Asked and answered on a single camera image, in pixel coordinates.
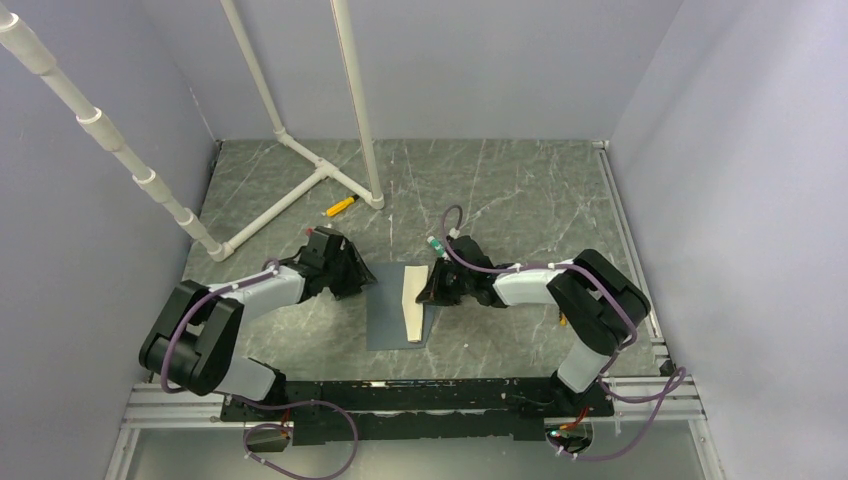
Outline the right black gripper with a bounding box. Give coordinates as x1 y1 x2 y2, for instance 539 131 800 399
417 258 474 307

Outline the cream letter paper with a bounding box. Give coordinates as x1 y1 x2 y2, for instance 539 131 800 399
401 265 429 343

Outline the grey envelope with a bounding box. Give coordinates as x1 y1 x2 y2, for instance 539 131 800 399
364 262 438 352

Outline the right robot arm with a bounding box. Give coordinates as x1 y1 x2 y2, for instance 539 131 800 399
415 235 651 415

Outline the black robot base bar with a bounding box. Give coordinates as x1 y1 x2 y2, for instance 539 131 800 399
220 377 614 446

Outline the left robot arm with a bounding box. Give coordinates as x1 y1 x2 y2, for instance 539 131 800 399
138 226 377 420

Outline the green white glue stick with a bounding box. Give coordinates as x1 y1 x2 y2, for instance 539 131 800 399
426 236 449 260

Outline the white pvc pipe frame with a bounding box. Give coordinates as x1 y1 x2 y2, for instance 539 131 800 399
0 0 386 264

